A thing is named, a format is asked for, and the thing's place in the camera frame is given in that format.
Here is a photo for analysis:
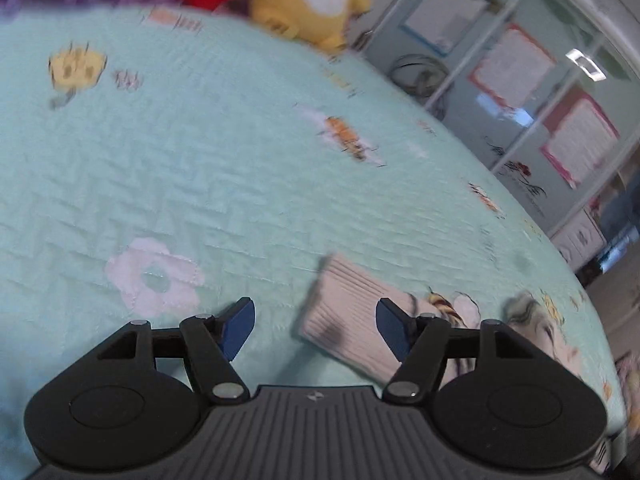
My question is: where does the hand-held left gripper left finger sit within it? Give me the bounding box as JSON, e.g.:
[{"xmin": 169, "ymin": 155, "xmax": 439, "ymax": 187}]
[{"xmin": 97, "ymin": 297, "xmax": 257, "ymax": 406}]

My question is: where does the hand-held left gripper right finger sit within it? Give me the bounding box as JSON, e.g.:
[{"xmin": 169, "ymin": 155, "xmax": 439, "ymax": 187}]
[{"xmin": 376, "ymin": 297, "xmax": 536, "ymax": 405}]

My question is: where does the mint quilted bed cover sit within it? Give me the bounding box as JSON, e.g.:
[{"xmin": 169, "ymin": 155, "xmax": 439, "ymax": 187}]
[{"xmin": 0, "ymin": 5, "xmax": 626, "ymax": 480}]

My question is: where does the blue-bordered wall poster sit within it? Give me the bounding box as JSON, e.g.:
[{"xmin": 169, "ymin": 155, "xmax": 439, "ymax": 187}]
[{"xmin": 400, "ymin": 0, "xmax": 491, "ymax": 58}]

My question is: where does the white drawer cabinet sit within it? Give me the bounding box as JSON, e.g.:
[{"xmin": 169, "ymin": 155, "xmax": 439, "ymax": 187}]
[{"xmin": 550, "ymin": 210, "xmax": 608, "ymax": 271}]

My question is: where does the white black-striped knit sweater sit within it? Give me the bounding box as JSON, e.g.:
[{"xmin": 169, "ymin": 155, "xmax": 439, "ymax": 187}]
[{"xmin": 299, "ymin": 252, "xmax": 426, "ymax": 386}]

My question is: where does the pink-bordered wall poster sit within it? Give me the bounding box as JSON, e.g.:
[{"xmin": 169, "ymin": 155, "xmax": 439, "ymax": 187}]
[{"xmin": 540, "ymin": 87, "xmax": 621, "ymax": 188}]

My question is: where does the red-bordered wall poster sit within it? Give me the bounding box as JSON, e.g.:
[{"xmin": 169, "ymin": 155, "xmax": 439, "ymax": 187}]
[{"xmin": 467, "ymin": 22, "xmax": 558, "ymax": 111}]

